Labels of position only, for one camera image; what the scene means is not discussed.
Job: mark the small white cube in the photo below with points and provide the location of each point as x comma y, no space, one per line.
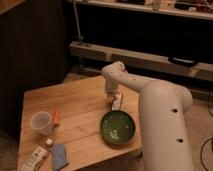
49,142

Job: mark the blue cloth sponge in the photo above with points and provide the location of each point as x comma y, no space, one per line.
59,159

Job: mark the green ceramic bowl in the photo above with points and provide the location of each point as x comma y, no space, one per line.
117,127

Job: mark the white remote control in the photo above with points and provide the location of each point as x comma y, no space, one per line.
35,159

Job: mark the black handle on bench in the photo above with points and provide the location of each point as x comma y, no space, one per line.
186,63

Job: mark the metal vertical pole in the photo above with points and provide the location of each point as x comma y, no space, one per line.
80,37

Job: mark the orange marker pen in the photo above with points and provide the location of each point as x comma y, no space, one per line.
56,118

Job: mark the wooden table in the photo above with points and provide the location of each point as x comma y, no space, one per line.
80,104

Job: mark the clear plastic cup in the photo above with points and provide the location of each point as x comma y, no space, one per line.
42,122

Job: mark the upper shelf with clutter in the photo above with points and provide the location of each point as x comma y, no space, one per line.
144,8

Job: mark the long grey bench rail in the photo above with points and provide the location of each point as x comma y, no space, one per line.
141,60

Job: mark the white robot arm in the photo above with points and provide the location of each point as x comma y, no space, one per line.
161,105

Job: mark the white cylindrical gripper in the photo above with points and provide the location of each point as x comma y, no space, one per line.
111,86

